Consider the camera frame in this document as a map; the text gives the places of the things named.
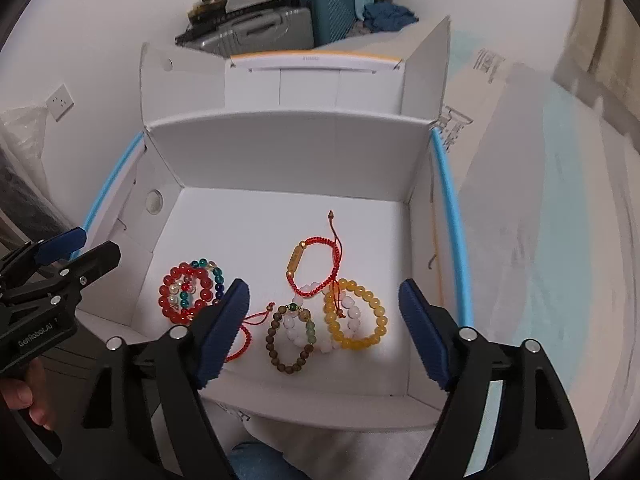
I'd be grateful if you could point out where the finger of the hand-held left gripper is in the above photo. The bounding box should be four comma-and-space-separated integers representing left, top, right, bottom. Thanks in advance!
60, 241, 122, 292
32, 226, 88, 266

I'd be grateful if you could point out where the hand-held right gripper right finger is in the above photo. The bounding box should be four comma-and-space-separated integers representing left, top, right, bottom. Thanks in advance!
398, 278, 592, 480

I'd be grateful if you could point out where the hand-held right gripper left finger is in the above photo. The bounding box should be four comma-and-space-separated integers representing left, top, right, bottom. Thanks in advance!
65, 278, 250, 480

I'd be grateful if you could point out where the thin red string bracelet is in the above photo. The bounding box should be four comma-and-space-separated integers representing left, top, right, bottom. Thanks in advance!
225, 301, 277, 363

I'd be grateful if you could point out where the yellow bead bracelet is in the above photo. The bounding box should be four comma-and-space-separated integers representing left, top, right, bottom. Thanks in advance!
322, 279, 389, 351

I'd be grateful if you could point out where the brown bead bracelet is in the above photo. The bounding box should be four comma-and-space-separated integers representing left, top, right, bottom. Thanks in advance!
265, 296, 317, 375

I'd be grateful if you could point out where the multicolour bead bracelet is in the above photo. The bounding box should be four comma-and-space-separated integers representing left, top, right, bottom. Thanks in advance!
179, 257, 227, 312

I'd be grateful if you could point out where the red bead bracelet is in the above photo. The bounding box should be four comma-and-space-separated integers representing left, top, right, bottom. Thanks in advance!
158, 261, 221, 325

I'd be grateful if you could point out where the white bead bracelet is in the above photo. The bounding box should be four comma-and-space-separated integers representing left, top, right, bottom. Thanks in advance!
282, 280, 364, 356

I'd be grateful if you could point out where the red string bracelet gold tube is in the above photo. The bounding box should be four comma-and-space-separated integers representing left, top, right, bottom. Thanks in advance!
285, 210, 349, 302

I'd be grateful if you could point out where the white cardboard box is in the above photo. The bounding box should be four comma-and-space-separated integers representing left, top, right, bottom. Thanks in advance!
82, 15, 474, 431

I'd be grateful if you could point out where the person's left hand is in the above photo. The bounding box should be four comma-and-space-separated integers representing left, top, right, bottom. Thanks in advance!
0, 359, 52, 432

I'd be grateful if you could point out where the plastic-wrapped dark object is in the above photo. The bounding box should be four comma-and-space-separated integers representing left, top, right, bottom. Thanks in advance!
0, 105, 87, 246

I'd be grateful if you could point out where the person's blue trouser leg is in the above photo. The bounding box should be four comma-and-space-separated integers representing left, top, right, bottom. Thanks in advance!
229, 441, 323, 480

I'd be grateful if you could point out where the pile of dark items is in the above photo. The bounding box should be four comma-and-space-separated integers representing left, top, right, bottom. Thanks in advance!
186, 0, 241, 28

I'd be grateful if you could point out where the grey suitcase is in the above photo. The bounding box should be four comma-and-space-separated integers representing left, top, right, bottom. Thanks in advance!
175, 6, 315, 59

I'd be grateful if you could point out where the blue crumpled cloth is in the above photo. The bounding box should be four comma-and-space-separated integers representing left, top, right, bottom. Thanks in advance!
361, 2, 420, 34

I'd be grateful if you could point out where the teal suitcase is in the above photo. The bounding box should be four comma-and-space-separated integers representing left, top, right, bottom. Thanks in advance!
298, 0, 374, 47

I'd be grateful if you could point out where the beige curtain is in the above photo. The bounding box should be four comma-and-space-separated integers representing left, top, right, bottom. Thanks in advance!
550, 0, 640, 128

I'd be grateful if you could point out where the white wall socket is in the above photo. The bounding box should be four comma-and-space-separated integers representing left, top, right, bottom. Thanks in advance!
46, 84, 75, 122

